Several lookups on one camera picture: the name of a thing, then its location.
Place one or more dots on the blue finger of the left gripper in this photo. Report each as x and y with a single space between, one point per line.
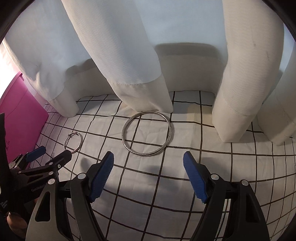
59 161
36 153

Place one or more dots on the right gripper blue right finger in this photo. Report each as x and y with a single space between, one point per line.
198 176

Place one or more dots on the pink plastic tub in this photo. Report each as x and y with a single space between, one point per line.
24 118

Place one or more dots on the small silver bangle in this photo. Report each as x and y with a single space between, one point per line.
73 142

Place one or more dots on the black white checked sheet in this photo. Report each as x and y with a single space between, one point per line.
151 198

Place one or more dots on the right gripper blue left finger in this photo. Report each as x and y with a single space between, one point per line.
98 175

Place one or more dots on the person left hand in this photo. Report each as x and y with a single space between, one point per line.
17 224

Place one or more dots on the white curtain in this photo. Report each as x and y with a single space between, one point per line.
142 50

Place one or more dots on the large silver bangle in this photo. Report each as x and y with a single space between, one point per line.
147 133

